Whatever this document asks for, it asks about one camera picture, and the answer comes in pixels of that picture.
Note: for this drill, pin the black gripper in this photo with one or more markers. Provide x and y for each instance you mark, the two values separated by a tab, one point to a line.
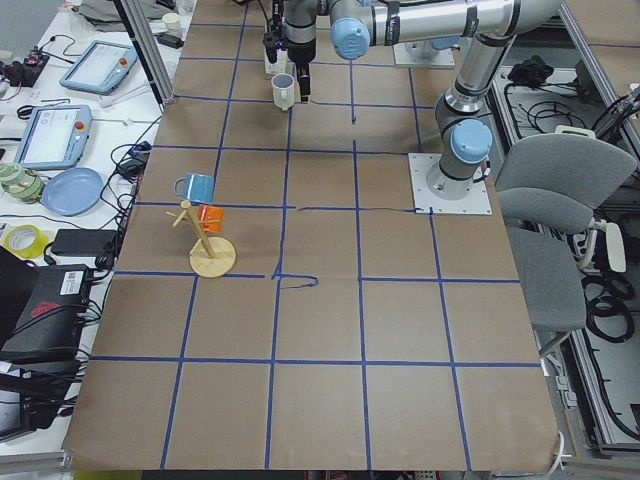
303	52

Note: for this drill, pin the light grey plastic cup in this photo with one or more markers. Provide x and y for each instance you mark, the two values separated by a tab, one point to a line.
283	85

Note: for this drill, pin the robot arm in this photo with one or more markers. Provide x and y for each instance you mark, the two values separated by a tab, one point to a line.
300	20
492	26

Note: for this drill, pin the blue mug on stand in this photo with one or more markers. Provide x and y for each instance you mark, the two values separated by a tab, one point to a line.
196	188

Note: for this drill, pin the orange mug on stand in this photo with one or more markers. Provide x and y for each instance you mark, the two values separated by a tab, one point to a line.
210	218

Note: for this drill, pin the upper teach pendant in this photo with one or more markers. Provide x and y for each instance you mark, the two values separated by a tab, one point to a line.
101	68

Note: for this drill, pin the teach pendant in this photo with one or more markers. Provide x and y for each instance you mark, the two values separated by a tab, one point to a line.
55	137
101	68

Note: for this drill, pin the wooden stand with orange piece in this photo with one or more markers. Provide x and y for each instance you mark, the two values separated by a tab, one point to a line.
211	256

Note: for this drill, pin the lower teach pendant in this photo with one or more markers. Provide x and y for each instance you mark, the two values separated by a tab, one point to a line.
55	137

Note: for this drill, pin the blue plate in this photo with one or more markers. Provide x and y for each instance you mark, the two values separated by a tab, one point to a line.
72	192

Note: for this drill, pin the grey office chair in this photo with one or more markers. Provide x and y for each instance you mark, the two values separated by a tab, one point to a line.
556	180

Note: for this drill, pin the black power adapter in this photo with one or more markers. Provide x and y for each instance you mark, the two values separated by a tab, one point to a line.
82	242

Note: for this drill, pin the yellow tape roll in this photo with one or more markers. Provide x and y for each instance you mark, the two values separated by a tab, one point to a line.
26	241

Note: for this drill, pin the black computer box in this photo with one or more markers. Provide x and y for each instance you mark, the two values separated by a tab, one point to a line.
40	308

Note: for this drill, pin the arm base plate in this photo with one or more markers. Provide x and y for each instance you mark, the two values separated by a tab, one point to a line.
423	54
435	193

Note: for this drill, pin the aluminium frame post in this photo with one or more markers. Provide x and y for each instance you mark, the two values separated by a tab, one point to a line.
140	34

